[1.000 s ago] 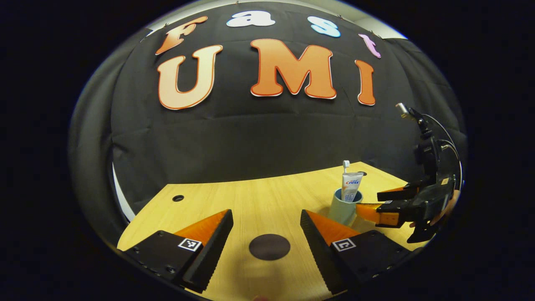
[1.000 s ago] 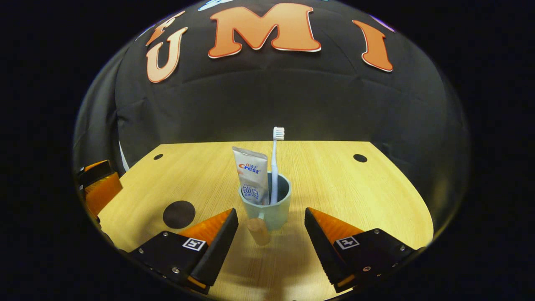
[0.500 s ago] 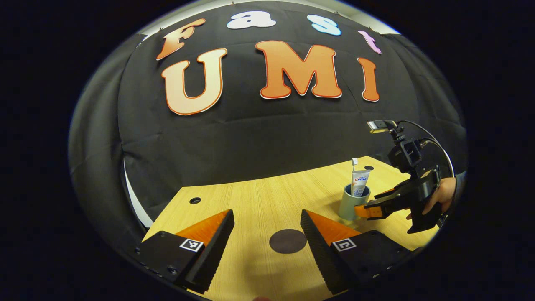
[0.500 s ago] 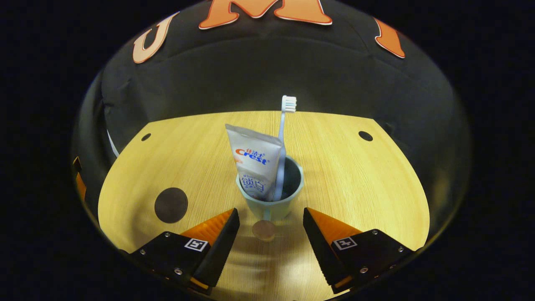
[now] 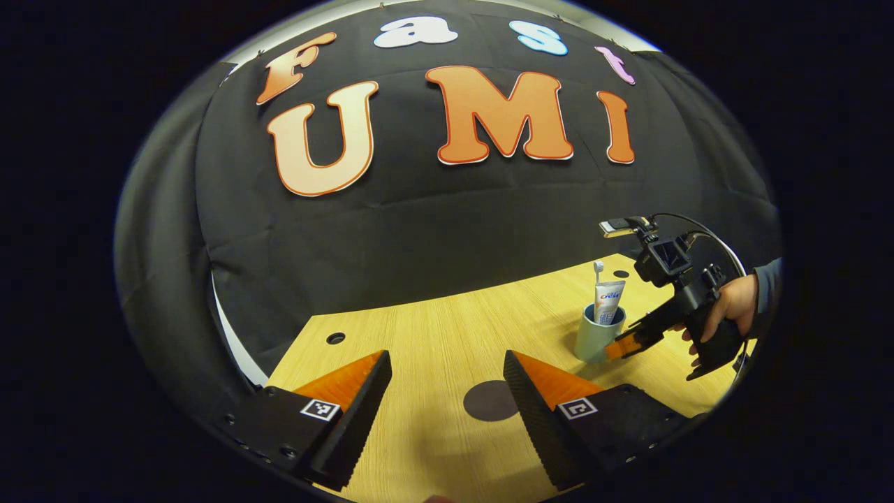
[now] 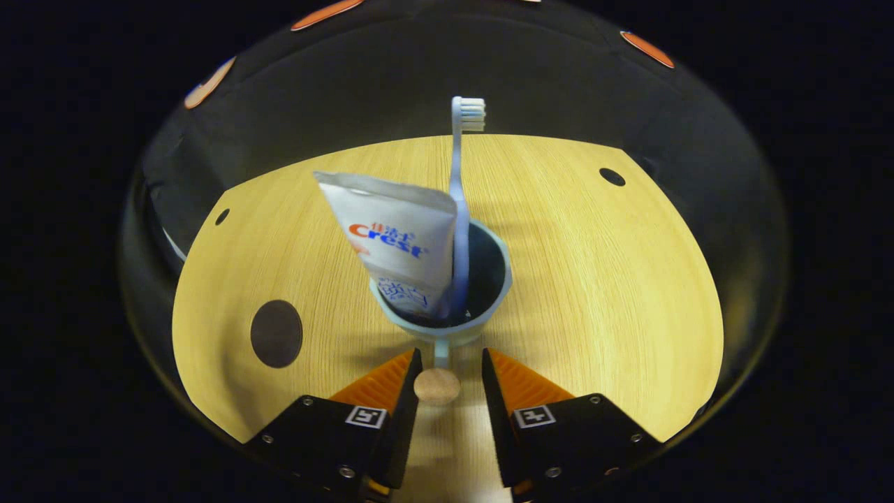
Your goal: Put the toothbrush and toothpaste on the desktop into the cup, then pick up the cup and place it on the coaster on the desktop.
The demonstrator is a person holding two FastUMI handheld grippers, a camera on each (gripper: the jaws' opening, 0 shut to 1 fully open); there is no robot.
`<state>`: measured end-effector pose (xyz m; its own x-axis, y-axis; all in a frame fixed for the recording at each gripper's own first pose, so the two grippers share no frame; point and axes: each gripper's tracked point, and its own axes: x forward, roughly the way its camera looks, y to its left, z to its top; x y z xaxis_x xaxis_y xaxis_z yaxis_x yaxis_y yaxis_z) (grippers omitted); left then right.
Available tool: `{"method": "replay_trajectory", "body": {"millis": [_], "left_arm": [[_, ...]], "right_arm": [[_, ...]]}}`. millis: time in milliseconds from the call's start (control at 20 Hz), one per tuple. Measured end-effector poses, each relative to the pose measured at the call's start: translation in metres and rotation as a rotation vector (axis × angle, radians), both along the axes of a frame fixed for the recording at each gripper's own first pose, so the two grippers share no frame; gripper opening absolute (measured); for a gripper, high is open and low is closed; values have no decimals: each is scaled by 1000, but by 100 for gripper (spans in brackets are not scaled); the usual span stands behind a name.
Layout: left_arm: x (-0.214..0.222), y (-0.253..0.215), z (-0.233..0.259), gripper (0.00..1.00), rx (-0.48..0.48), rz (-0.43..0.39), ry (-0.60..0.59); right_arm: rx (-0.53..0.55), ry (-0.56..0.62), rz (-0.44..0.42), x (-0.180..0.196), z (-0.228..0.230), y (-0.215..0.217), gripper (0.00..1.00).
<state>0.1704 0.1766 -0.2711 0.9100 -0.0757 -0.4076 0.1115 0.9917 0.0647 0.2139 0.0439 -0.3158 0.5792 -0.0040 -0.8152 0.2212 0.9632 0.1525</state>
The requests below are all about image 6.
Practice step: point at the white toothpaste tube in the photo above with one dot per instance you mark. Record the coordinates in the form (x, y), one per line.
(398, 223)

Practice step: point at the light blue cup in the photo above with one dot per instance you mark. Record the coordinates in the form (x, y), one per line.
(489, 279)

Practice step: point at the white toothbrush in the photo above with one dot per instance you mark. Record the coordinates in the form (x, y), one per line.
(457, 175)

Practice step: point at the black backdrop cloth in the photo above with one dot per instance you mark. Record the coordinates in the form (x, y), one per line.
(391, 84)

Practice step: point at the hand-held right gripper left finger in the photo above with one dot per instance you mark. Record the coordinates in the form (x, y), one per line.
(401, 433)

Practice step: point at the dark round coaster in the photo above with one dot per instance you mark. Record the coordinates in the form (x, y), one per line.
(276, 334)

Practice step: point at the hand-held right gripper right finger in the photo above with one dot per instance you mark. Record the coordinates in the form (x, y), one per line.
(499, 433)

